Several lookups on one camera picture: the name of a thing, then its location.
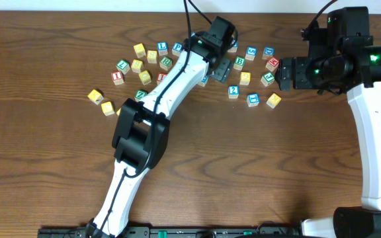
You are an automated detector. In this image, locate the blue number 5 block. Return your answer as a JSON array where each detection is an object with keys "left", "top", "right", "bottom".
[{"left": 245, "top": 46, "right": 257, "bottom": 61}]

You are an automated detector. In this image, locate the green letter R block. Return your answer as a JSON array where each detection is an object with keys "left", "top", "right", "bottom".
[{"left": 159, "top": 56, "right": 173, "bottom": 71}]

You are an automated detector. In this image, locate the green letter J block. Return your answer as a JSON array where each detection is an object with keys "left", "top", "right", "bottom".
[{"left": 261, "top": 72, "right": 275, "bottom": 87}]

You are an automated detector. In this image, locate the yellow letter K block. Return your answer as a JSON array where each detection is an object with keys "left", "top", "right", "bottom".
[{"left": 87, "top": 89, "right": 104, "bottom": 105}]

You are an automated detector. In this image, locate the red letter M block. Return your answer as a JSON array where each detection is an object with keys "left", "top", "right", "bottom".
[{"left": 265, "top": 57, "right": 279, "bottom": 72}]

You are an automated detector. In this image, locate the blue letter T block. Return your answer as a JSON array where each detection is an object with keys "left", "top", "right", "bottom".
[{"left": 247, "top": 93, "right": 260, "bottom": 107}]

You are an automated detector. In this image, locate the green letter B block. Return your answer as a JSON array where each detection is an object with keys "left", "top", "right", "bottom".
[{"left": 233, "top": 56, "right": 245, "bottom": 71}]

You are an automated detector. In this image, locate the yellow letter G block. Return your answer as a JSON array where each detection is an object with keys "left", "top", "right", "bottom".
[{"left": 239, "top": 71, "right": 251, "bottom": 85}]

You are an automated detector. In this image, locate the yellow letter Y block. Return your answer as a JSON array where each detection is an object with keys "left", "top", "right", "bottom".
[{"left": 266, "top": 93, "right": 282, "bottom": 108}]

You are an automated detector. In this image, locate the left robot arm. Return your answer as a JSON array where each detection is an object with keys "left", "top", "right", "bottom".
[{"left": 85, "top": 32, "right": 238, "bottom": 237}]

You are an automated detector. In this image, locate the blue letter L block left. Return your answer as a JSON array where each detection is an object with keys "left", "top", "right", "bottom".
[{"left": 157, "top": 42, "right": 168, "bottom": 56}]

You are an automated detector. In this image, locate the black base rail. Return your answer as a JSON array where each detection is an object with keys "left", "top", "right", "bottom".
[{"left": 37, "top": 221, "right": 302, "bottom": 238}]

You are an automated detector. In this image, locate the yellow letter C block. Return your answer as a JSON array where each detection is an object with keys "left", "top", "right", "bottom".
[{"left": 101, "top": 101, "right": 114, "bottom": 116}]

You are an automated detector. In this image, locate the blue letter P block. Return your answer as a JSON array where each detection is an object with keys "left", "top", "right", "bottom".
[{"left": 171, "top": 42, "right": 183, "bottom": 56}]

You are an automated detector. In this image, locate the blue letter H block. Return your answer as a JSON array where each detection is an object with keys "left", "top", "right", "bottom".
[{"left": 198, "top": 76, "right": 208, "bottom": 87}]

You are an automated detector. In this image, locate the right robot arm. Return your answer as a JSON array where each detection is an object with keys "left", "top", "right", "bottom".
[{"left": 275, "top": 44, "right": 381, "bottom": 237}]

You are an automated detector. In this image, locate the blue letter D block right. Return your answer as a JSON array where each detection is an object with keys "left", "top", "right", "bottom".
[{"left": 262, "top": 46, "right": 275, "bottom": 60}]

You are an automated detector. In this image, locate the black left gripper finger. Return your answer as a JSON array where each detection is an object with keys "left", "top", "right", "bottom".
[
  {"left": 208, "top": 58, "right": 228, "bottom": 81},
  {"left": 221, "top": 59, "right": 233, "bottom": 83}
]

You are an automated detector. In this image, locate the blue number 2 block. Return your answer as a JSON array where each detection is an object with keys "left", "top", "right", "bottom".
[{"left": 228, "top": 85, "right": 239, "bottom": 99}]

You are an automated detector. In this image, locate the blue letter d block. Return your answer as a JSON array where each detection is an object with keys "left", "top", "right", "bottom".
[
  {"left": 228, "top": 41, "right": 238, "bottom": 53},
  {"left": 262, "top": 46, "right": 275, "bottom": 60}
]

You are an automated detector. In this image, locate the red letter I block left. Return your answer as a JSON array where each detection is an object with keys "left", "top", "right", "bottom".
[{"left": 111, "top": 71, "right": 124, "bottom": 85}]

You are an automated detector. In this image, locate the yellow letter S block right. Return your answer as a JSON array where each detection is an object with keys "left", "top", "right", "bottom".
[{"left": 147, "top": 50, "right": 158, "bottom": 64}]

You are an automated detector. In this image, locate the yellow letter s block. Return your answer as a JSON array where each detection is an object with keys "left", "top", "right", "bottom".
[
  {"left": 131, "top": 59, "right": 144, "bottom": 73},
  {"left": 147, "top": 50, "right": 158, "bottom": 64}
]

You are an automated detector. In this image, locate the green number 7 block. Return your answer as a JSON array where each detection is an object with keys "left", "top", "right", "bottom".
[{"left": 116, "top": 59, "right": 130, "bottom": 75}]

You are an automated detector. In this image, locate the blue letter D block left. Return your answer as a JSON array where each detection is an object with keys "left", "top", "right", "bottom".
[{"left": 228, "top": 41, "right": 238, "bottom": 53}]

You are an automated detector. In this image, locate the green letter Z block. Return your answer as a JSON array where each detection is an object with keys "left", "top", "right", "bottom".
[{"left": 134, "top": 89, "right": 148, "bottom": 102}]

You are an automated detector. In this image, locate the red letter A block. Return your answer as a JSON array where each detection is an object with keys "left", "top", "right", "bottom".
[{"left": 157, "top": 73, "right": 167, "bottom": 84}]

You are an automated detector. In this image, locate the yellow letter S block left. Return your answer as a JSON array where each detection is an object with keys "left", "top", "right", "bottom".
[{"left": 131, "top": 59, "right": 144, "bottom": 73}]

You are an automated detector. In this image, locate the yellow letter W block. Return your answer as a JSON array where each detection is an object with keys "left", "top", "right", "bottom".
[{"left": 133, "top": 43, "right": 146, "bottom": 58}]

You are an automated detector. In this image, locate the yellow letter O block upper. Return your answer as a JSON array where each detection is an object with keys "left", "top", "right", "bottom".
[{"left": 138, "top": 70, "right": 151, "bottom": 85}]

